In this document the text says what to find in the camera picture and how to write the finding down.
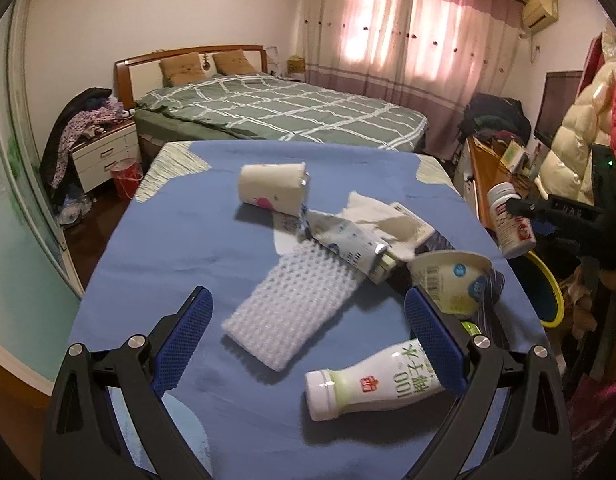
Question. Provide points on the cream puffer jacket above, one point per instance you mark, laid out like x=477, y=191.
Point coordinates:
x=582, y=125

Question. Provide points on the pink striped curtain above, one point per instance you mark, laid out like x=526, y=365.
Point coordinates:
x=412, y=35

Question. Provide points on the dark clothes heap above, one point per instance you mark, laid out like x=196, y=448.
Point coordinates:
x=492, y=115

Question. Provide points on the yellow-rimmed black trash bin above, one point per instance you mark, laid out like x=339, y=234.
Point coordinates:
x=542, y=295

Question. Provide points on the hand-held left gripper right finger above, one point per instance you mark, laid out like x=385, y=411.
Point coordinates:
x=432, y=340

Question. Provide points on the pink fuzzy clothing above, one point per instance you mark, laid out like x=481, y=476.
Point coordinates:
x=600, y=420

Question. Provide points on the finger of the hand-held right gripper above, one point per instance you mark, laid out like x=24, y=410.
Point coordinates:
x=527, y=208

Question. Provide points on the pile of clothes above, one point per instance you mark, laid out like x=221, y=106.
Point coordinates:
x=78, y=120

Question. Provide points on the wooden desk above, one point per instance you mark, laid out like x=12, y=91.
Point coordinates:
x=482, y=175

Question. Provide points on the black television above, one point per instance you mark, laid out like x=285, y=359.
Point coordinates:
x=557, y=105

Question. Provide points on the white paper cup peeled lid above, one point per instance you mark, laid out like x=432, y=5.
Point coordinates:
x=270, y=185

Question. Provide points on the cream air conditioner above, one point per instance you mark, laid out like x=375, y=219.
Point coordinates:
x=540, y=10

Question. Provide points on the frosted glass sliding door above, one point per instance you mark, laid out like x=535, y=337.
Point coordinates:
x=18, y=220

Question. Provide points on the small green plastic piece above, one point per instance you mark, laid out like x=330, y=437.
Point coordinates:
x=470, y=328

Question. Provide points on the yellow woven basket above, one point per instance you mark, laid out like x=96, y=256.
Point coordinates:
x=296, y=67

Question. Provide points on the brown fuzzy thing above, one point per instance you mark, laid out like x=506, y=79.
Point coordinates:
x=582, y=305

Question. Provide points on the red bucket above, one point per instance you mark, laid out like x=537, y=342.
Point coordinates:
x=127, y=180

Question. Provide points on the wooden bed headboard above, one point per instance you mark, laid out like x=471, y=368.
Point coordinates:
x=138, y=67

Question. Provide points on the cream printed cardboard box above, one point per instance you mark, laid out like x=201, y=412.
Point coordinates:
x=386, y=266

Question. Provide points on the bed with green plaid quilt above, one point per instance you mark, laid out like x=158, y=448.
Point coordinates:
x=288, y=105

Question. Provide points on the brown pillow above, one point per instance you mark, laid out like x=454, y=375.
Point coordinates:
x=182, y=69
x=234, y=62

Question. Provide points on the blue tablecloth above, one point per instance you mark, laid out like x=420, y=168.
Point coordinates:
x=163, y=260

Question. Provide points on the white nightstand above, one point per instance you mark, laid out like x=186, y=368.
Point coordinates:
x=105, y=152

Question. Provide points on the white foam fruit net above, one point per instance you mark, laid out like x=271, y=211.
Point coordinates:
x=288, y=310

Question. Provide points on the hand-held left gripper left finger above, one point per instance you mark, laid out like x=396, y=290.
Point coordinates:
x=185, y=340

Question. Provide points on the white drink bottle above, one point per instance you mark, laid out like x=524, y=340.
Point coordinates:
x=372, y=385

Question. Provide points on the green white box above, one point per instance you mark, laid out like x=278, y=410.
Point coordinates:
x=512, y=156

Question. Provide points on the white pill bottle red label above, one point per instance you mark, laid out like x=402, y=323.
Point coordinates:
x=510, y=235

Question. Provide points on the crushed white blue carton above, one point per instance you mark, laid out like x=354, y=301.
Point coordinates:
x=345, y=242

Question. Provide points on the white yogurt cup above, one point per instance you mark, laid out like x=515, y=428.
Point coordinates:
x=452, y=280

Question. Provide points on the plastic bags on floor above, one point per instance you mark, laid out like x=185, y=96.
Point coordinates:
x=73, y=212

